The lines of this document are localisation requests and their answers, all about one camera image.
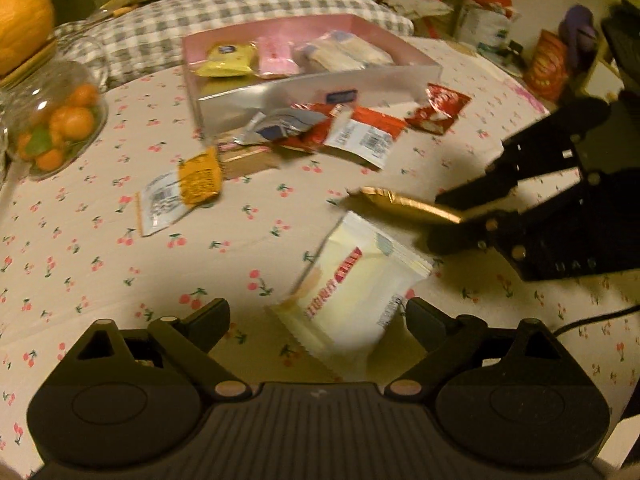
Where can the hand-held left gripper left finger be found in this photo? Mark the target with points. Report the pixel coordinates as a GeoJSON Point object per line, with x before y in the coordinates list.
{"type": "Point", "coordinates": [217, 317]}

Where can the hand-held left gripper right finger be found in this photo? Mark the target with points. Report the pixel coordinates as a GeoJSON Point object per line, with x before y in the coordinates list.
{"type": "Point", "coordinates": [417, 317]}

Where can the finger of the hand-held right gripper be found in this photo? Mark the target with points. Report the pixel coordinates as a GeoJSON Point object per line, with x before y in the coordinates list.
{"type": "Point", "coordinates": [460, 237]}
{"type": "Point", "coordinates": [475, 192]}

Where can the gold snack bar packet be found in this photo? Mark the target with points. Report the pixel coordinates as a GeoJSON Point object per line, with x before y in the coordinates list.
{"type": "Point", "coordinates": [400, 202]}

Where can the cream snack packet red print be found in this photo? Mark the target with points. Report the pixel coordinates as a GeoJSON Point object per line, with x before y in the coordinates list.
{"type": "Point", "coordinates": [345, 300]}

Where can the red and white snack packet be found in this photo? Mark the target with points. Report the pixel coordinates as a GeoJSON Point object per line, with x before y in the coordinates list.
{"type": "Point", "coordinates": [360, 135]}

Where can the orange and white snack packet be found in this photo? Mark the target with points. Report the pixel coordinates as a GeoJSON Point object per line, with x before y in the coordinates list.
{"type": "Point", "coordinates": [200, 175]}

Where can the brown snack packet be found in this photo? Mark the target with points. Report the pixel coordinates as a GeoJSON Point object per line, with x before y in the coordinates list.
{"type": "Point", "coordinates": [250, 160]}

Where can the clear rice cracker packet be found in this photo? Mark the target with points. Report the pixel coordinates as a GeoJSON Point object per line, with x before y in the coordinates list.
{"type": "Point", "coordinates": [320, 57]}
{"type": "Point", "coordinates": [362, 50]}

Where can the silver box with pink inside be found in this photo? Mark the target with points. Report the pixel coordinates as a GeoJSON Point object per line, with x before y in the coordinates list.
{"type": "Point", "coordinates": [300, 92]}

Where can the silver foil snack packet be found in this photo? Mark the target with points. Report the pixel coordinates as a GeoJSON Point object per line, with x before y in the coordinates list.
{"type": "Point", "coordinates": [280, 125]}

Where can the pink snack packet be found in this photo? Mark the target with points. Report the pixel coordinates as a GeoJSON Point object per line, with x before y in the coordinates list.
{"type": "Point", "coordinates": [275, 55]}

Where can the yellow snack packet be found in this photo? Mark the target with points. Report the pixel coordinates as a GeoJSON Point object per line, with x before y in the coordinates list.
{"type": "Point", "coordinates": [225, 60]}

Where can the red patterned bag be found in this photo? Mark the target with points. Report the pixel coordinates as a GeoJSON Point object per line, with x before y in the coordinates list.
{"type": "Point", "coordinates": [547, 67]}

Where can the white plastic bag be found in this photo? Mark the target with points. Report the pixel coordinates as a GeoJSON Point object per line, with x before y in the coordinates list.
{"type": "Point", "coordinates": [487, 27]}

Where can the purple object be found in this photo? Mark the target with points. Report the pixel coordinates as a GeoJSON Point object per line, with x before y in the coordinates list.
{"type": "Point", "coordinates": [580, 30]}

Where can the white crumpled cloth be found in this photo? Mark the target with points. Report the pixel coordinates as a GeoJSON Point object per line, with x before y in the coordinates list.
{"type": "Point", "coordinates": [410, 5]}

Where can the pile of small oranges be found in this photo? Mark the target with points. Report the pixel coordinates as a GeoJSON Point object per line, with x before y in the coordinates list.
{"type": "Point", "coordinates": [70, 122]}

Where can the round glass jar wooden lid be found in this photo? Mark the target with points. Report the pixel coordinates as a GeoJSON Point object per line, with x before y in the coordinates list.
{"type": "Point", "coordinates": [75, 80]}

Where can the clear glass cup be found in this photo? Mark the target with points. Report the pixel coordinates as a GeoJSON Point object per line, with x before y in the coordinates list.
{"type": "Point", "coordinates": [92, 55]}

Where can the grey checked pillow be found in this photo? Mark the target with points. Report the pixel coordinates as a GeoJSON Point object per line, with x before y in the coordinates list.
{"type": "Point", "coordinates": [225, 5]}

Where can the orange pumpkin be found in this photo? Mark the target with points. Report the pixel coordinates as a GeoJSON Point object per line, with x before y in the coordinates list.
{"type": "Point", "coordinates": [22, 27]}

